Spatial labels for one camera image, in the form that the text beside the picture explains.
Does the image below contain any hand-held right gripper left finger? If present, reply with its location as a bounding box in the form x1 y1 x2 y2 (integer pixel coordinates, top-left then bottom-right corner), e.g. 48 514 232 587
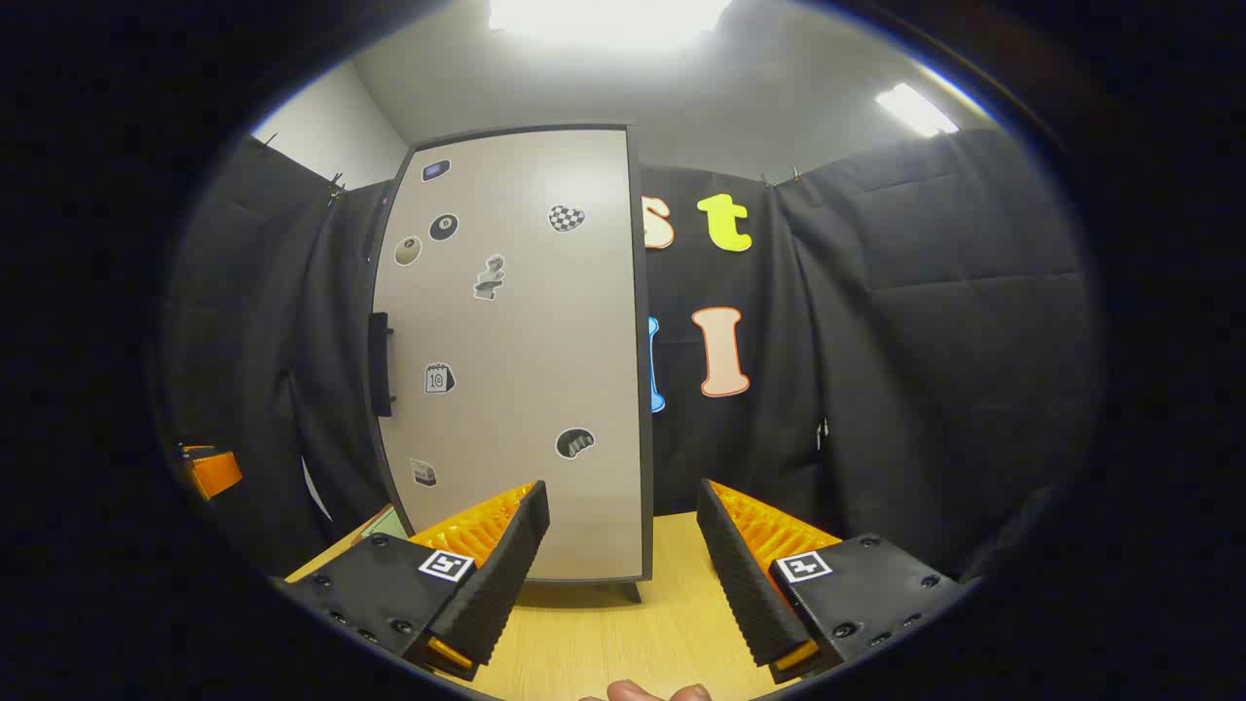
271 479 551 683

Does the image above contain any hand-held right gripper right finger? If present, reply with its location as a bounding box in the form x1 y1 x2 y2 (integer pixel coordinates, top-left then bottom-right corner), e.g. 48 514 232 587
696 477 974 684

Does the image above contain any dark grey cabinet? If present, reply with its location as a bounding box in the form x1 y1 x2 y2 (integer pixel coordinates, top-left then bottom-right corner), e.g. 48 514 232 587
619 125 655 605

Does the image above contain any light grey cabinet door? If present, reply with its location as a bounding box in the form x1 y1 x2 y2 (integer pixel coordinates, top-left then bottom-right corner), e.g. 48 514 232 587
370 125 651 583

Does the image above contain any black cabinet door handle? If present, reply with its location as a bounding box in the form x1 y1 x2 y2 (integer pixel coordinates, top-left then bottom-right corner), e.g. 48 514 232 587
367 312 396 418

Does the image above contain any black backdrop cloth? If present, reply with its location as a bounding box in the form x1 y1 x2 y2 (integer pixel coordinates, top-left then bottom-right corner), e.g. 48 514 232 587
161 127 1106 585

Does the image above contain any ceiling light panel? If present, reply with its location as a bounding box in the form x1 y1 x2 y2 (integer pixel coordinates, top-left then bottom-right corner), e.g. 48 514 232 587
874 82 961 138
487 0 733 52

